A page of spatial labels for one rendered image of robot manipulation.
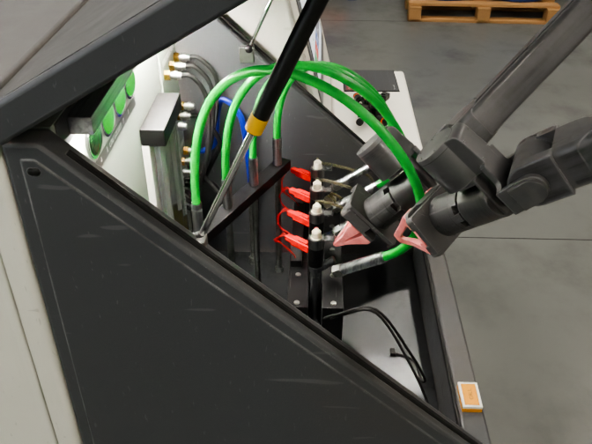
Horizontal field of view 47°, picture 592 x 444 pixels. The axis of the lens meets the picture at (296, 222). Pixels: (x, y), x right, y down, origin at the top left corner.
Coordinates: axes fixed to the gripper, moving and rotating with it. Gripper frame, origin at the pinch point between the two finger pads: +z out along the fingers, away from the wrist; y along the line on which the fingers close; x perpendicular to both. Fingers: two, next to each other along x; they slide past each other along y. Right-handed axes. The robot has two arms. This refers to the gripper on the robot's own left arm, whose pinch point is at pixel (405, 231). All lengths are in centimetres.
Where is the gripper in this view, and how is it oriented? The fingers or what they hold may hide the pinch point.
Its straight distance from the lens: 99.9
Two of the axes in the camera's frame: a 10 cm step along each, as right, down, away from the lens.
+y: -6.4, 5.9, -5.0
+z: -4.5, 2.4, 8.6
